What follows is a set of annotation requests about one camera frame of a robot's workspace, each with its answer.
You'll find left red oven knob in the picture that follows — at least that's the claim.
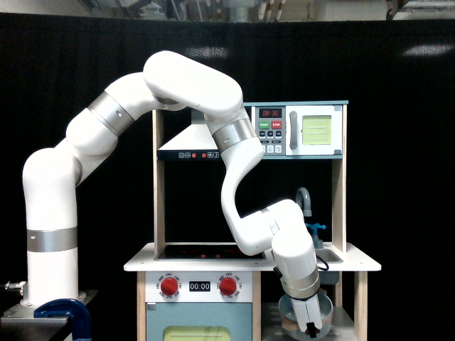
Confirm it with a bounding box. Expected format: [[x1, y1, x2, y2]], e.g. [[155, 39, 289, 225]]
[[160, 277, 179, 297]]

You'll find wooden toy kitchen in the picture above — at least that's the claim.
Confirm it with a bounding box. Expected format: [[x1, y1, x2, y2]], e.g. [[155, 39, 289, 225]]
[[124, 109, 381, 340]]

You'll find toy microwave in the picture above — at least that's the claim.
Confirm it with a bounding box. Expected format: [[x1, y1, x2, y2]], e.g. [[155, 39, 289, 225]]
[[244, 101, 347, 159]]

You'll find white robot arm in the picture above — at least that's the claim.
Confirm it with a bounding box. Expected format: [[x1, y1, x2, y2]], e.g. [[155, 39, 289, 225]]
[[22, 50, 323, 337]]

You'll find black backdrop curtain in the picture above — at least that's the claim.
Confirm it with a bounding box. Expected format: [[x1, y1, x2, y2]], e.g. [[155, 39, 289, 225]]
[[1, 13, 454, 340]]

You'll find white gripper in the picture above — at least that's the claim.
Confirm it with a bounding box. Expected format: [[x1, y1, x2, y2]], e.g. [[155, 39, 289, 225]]
[[291, 294, 322, 338]]

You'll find blue toy oven door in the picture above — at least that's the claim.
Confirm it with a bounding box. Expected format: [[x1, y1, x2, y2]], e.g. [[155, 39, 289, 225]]
[[146, 303, 252, 340]]

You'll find grey range hood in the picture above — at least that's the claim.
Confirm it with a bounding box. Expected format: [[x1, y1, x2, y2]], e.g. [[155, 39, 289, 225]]
[[157, 109, 221, 161]]

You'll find grey toy faucet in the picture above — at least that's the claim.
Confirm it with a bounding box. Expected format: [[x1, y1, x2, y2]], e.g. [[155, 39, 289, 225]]
[[296, 188, 323, 249]]

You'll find blue C-clamp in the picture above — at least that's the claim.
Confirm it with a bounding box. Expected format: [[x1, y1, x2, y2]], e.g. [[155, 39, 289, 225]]
[[33, 298, 92, 341]]

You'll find blue tap handle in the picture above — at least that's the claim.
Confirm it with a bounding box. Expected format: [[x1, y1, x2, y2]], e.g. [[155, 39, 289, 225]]
[[306, 223, 326, 236]]

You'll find black toy stovetop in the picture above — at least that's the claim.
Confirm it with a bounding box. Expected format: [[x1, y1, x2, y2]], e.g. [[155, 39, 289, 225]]
[[156, 244, 265, 261]]

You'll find right red oven knob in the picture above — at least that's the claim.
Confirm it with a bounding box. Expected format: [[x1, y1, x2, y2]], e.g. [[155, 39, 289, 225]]
[[218, 277, 237, 296]]

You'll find red oven knob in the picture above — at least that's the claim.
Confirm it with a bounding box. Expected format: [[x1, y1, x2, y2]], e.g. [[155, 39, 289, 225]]
[[160, 277, 179, 297], [218, 277, 237, 296]]

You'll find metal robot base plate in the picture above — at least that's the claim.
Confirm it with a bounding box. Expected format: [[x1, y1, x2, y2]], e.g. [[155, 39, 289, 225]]
[[0, 289, 99, 330]]

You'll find grey toy sink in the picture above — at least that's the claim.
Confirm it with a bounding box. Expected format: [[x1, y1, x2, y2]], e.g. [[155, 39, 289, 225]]
[[316, 249, 343, 285]]

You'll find grey-blue toy pot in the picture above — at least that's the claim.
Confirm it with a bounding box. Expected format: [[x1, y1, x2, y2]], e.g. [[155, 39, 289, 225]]
[[278, 291, 333, 340]]

